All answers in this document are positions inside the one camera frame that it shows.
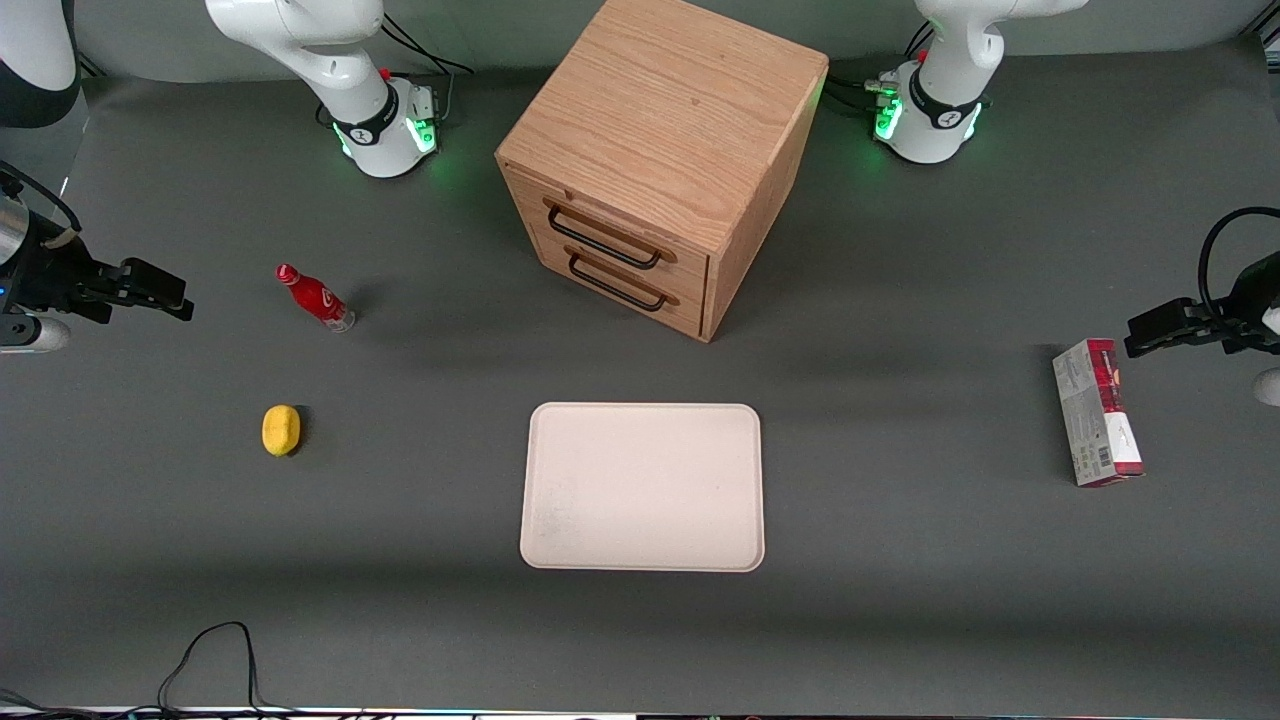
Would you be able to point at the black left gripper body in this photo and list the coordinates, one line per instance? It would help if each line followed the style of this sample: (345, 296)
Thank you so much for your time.
(1243, 312)

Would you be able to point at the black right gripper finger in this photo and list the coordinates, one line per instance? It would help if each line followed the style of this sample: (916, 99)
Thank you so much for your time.
(165, 305)
(152, 280)

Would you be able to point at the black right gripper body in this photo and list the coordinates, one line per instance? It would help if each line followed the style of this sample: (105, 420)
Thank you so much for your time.
(48, 272)

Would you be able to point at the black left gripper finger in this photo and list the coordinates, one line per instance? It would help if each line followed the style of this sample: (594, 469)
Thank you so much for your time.
(1175, 315)
(1175, 340)

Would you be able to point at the red coke bottle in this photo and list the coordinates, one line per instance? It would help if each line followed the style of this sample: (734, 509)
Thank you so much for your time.
(315, 297)

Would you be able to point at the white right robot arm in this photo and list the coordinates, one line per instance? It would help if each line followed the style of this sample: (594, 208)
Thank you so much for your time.
(340, 70)

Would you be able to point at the beige rectangular tray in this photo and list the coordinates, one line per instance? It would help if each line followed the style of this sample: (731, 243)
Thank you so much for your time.
(640, 490)

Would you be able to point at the grey and red carton box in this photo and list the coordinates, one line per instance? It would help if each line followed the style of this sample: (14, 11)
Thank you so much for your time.
(1095, 420)

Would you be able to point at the yellow lemon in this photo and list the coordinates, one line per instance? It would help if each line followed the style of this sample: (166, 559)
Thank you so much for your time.
(281, 431)

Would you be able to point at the wooden drawer front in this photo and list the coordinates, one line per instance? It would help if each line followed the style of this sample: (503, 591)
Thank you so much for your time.
(690, 268)
(692, 318)

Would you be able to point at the wooden drawer cabinet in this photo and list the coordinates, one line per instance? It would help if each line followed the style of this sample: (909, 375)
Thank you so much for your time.
(670, 110)

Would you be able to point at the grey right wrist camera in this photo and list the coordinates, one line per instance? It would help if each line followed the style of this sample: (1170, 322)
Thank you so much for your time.
(30, 334)

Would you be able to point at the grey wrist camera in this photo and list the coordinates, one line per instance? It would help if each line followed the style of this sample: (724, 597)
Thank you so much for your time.
(1270, 388)
(30, 334)

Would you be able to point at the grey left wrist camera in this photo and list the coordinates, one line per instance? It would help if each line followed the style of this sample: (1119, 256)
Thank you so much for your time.
(1270, 388)

